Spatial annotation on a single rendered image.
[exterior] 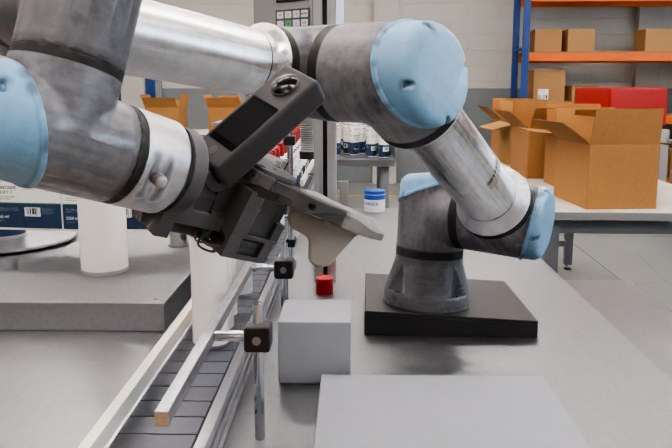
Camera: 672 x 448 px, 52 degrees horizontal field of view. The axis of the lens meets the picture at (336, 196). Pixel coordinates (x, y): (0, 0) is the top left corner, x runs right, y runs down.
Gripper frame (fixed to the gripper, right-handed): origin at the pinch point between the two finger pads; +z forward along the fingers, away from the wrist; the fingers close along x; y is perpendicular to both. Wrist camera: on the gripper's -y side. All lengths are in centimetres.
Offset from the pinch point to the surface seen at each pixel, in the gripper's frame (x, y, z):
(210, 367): -13.2, 29.3, 9.1
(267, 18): -72, -16, 40
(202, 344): -5.5, 21.2, -1.9
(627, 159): -56, -35, 205
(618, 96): -221, -114, 541
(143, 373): -11.1, 28.8, -2.6
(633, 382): 20, 8, 51
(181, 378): 0.4, 21.4, -8.3
